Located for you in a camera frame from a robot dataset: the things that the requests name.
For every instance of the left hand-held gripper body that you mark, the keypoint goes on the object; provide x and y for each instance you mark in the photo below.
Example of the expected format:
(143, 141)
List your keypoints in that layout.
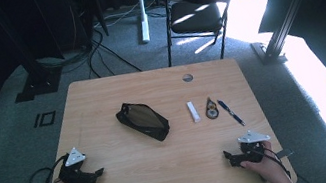
(75, 174)

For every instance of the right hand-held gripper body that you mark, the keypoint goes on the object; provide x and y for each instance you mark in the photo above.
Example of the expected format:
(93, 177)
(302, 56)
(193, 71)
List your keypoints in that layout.
(252, 152)

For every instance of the blue pen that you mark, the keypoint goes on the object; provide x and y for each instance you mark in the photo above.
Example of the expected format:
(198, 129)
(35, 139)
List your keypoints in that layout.
(231, 112)

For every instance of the black correction tape dispenser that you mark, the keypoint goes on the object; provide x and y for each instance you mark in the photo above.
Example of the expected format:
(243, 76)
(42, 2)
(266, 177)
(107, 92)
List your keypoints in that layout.
(211, 110)

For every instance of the white eraser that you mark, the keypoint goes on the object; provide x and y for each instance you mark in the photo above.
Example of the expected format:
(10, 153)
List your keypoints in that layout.
(193, 112)

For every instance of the black mesh pencil case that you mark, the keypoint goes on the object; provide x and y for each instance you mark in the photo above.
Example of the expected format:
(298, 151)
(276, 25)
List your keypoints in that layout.
(143, 121)

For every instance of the person's right hand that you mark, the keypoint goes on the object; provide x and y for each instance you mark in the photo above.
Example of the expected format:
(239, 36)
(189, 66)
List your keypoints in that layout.
(267, 167)

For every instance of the small grey table edge tab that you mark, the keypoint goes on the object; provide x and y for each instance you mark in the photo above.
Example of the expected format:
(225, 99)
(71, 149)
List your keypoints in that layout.
(285, 153)

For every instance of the black metal stand with base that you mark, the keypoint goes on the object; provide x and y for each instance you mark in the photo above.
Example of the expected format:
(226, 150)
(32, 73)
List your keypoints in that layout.
(37, 83)

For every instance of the black metal profile stand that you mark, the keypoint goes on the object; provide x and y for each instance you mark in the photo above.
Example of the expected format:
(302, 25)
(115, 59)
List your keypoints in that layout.
(279, 33)

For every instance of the black folding chair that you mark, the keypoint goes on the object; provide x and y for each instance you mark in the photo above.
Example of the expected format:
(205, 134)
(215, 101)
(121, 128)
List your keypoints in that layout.
(194, 14)

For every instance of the dark equipment box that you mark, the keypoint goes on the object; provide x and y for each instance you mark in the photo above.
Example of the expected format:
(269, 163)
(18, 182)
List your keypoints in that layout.
(83, 17)

